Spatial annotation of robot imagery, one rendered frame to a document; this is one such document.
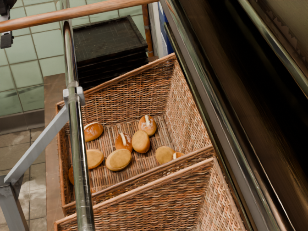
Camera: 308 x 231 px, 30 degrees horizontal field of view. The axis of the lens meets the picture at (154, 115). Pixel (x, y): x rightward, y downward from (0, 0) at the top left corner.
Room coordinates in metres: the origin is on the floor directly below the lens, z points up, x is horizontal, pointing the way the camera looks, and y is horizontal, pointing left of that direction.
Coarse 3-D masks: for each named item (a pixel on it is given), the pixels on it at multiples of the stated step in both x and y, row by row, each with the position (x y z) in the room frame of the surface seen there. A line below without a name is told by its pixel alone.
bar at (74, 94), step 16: (64, 0) 1.61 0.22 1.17; (64, 32) 1.41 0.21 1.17; (64, 48) 1.32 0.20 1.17; (64, 96) 1.09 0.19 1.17; (80, 96) 1.10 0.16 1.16; (64, 112) 1.10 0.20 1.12; (80, 112) 1.02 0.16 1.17; (48, 128) 1.10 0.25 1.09; (80, 128) 0.96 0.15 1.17; (32, 144) 1.11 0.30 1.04; (80, 144) 0.91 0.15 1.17; (32, 160) 1.09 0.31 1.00; (80, 160) 0.85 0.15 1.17; (0, 176) 1.11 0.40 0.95; (16, 176) 1.09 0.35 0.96; (80, 176) 0.81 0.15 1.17; (0, 192) 1.07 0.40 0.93; (16, 192) 1.09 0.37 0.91; (80, 192) 0.76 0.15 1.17; (16, 208) 1.07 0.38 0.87; (80, 208) 0.73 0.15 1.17; (16, 224) 1.07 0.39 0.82; (80, 224) 0.69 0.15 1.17
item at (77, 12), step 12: (108, 0) 1.49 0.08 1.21; (120, 0) 1.49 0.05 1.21; (132, 0) 1.49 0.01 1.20; (144, 0) 1.49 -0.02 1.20; (156, 0) 1.49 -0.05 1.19; (48, 12) 1.47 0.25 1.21; (60, 12) 1.47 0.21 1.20; (72, 12) 1.47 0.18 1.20; (84, 12) 1.47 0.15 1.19; (96, 12) 1.47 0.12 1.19; (0, 24) 1.45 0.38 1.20; (12, 24) 1.45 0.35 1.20; (24, 24) 1.45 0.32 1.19; (36, 24) 1.45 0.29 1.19
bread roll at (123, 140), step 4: (124, 132) 1.63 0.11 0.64; (120, 136) 1.61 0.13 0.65; (124, 136) 1.61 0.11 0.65; (128, 136) 1.61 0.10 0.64; (116, 140) 1.61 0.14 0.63; (120, 140) 1.59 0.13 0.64; (124, 140) 1.59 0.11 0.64; (128, 140) 1.59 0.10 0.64; (116, 144) 1.59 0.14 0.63; (120, 144) 1.58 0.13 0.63; (124, 144) 1.57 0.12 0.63; (128, 144) 1.58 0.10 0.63; (116, 148) 1.58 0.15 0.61; (120, 148) 1.57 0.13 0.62; (124, 148) 1.56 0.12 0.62; (128, 148) 1.57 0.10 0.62; (132, 148) 1.58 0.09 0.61
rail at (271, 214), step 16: (176, 0) 0.95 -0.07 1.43; (176, 16) 0.89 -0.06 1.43; (192, 32) 0.82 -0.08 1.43; (192, 48) 0.77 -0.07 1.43; (208, 64) 0.72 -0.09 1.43; (208, 80) 0.67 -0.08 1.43; (224, 96) 0.63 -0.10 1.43; (224, 112) 0.59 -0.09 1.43; (224, 128) 0.58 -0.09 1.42; (240, 128) 0.56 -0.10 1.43; (240, 144) 0.53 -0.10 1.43; (240, 160) 0.51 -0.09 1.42; (256, 160) 0.49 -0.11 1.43; (256, 176) 0.47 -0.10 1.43; (256, 192) 0.45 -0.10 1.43; (272, 192) 0.44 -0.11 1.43; (272, 208) 0.42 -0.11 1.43; (272, 224) 0.40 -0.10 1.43; (288, 224) 0.39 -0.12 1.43
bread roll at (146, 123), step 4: (144, 116) 1.71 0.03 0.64; (148, 116) 1.70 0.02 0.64; (140, 120) 1.70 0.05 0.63; (144, 120) 1.68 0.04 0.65; (148, 120) 1.68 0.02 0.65; (152, 120) 1.69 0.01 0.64; (140, 124) 1.68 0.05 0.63; (144, 124) 1.67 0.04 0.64; (148, 124) 1.67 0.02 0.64; (152, 124) 1.67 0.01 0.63; (140, 128) 1.67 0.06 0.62; (144, 128) 1.66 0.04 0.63; (148, 128) 1.65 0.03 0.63; (152, 128) 1.66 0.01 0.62; (148, 132) 1.65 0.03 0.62; (152, 132) 1.65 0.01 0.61
